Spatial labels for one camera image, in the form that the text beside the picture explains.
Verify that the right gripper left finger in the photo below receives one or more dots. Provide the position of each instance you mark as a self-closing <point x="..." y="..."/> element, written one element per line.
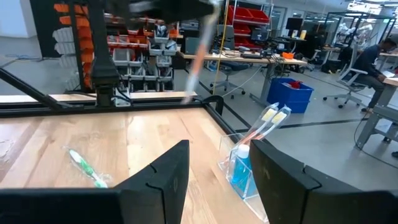
<point x="149" y="199"/>

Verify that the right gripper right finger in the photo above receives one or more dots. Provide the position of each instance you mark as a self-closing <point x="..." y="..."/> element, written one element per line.
<point x="311" y="199"/>

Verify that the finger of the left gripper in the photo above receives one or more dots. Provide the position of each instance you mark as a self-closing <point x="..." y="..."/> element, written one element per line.
<point x="186" y="11"/>

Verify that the orange toothbrush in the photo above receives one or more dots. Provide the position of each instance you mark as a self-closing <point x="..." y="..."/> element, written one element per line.
<point x="279" y="117"/>
<point x="269" y="114"/>
<point x="199" y="59"/>

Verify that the green toothbrush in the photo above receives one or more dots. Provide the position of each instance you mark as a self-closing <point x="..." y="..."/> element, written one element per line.
<point x="87" y="169"/>

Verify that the blue mouthwash bottle white cap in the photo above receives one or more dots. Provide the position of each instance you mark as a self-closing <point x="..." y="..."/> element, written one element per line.
<point x="241" y="174"/>

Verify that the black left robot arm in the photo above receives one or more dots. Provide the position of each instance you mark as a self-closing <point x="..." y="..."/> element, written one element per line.
<point x="102" y="62"/>

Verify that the shelf with grey bins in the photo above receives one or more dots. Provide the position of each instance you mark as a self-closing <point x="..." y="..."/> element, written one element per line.
<point x="136" y="59"/>

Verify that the black rack with orange bins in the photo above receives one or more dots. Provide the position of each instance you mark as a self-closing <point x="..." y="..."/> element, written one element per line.
<point x="82" y="34"/>

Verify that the shelf with red bins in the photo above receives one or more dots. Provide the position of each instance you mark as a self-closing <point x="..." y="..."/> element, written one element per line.
<point x="248" y="14"/>

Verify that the clear acrylic organizer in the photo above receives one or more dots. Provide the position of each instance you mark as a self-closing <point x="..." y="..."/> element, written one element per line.
<point x="245" y="194"/>

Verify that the wooden desk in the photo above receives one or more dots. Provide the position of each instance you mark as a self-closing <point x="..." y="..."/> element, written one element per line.
<point x="236" y="58"/>

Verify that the grey office chair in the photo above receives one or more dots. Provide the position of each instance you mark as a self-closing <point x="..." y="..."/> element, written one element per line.
<point x="228" y="67"/>

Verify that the blue plastic bin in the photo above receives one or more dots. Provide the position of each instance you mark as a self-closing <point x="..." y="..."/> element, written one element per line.
<point x="289" y="96"/>

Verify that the small black monitor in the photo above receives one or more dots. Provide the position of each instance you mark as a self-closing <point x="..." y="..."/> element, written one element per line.
<point x="293" y="24"/>

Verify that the small orange box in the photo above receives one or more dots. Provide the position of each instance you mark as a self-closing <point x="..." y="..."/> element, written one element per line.
<point x="287" y="55"/>

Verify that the grey work table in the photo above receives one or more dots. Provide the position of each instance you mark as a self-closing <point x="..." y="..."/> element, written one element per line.
<point x="381" y="112"/>

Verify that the red item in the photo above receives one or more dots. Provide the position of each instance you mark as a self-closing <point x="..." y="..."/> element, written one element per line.
<point x="296" y="84"/>

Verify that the yellow container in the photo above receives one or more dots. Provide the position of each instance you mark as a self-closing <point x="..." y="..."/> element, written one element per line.
<point x="303" y="35"/>

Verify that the white office chair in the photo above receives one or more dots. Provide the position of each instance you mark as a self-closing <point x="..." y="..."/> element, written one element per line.
<point x="349" y="77"/>

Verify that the person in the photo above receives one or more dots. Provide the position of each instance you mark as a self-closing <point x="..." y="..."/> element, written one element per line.
<point x="370" y="59"/>

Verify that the black aluminium table frame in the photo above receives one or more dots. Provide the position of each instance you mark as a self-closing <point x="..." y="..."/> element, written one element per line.
<point x="93" y="107"/>

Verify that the black frame enclosure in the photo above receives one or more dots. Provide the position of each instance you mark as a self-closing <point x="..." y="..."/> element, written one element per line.
<point x="357" y="13"/>

